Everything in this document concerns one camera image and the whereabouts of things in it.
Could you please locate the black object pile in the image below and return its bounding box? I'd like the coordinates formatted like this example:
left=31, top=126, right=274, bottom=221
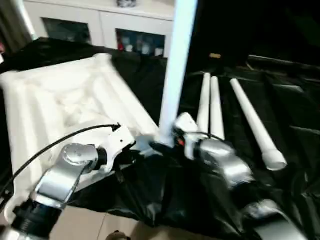
left=116, top=0, right=138, bottom=8

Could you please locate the grey curtain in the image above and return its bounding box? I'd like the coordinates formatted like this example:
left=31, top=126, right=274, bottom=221
left=0, top=0, right=33, bottom=55

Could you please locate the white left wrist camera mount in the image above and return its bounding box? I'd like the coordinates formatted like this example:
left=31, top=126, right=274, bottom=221
left=98, top=124, right=137, bottom=173

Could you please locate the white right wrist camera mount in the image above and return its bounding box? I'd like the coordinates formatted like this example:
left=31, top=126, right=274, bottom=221
left=173, top=112, right=200, bottom=161

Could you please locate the black mat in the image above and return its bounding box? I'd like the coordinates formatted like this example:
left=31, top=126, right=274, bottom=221
left=0, top=37, right=320, bottom=240

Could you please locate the white glass-door cabinet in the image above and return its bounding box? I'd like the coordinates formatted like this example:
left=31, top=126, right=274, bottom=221
left=23, top=0, right=176, bottom=57

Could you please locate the printed box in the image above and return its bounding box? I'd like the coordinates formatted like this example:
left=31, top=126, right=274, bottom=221
left=139, top=42, right=151, bottom=55

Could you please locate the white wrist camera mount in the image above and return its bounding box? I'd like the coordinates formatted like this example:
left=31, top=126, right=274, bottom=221
left=98, top=124, right=137, bottom=173
left=173, top=112, right=200, bottom=161

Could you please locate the white plastic table leg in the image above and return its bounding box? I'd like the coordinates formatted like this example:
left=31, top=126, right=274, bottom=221
left=209, top=76, right=225, bottom=140
left=229, top=78, right=288, bottom=171
left=158, top=0, right=201, bottom=150
left=196, top=72, right=211, bottom=133

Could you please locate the black backdrop cloth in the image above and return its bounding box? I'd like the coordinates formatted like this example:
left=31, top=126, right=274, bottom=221
left=189, top=0, right=320, bottom=66

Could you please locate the white plastic table top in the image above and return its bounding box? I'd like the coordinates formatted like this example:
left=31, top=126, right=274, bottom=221
left=0, top=53, right=173, bottom=221

